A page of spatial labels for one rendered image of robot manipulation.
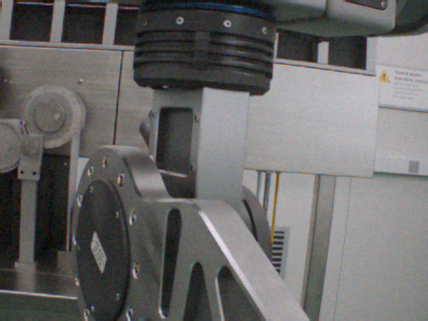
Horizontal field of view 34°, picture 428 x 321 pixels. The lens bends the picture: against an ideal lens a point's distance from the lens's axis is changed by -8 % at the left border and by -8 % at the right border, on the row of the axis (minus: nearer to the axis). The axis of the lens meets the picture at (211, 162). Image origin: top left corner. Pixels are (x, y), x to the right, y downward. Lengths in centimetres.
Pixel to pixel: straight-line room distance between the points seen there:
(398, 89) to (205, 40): 404
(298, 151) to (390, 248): 272
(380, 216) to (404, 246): 28
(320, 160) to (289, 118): 15
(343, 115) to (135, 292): 155
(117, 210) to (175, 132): 12
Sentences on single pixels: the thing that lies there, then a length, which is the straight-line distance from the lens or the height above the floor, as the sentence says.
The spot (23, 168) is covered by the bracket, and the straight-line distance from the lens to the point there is 164.
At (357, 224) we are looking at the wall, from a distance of 462.
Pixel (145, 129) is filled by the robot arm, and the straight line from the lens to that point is 139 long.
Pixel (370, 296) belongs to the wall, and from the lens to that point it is 476.
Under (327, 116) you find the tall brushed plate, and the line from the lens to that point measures 209.
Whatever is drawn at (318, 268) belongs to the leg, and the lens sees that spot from 230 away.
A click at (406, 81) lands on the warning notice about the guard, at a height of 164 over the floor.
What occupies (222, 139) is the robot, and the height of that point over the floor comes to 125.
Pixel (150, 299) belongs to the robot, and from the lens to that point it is 59.
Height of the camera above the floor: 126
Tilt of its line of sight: 3 degrees down
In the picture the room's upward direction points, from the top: 5 degrees clockwise
